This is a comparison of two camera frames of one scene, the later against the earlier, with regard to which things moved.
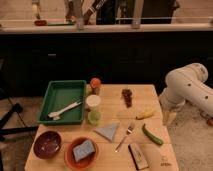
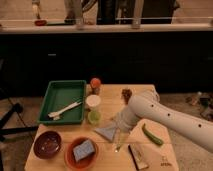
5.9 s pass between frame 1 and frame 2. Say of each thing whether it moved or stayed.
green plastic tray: stayed
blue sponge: stayed
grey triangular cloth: stayed
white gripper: moved
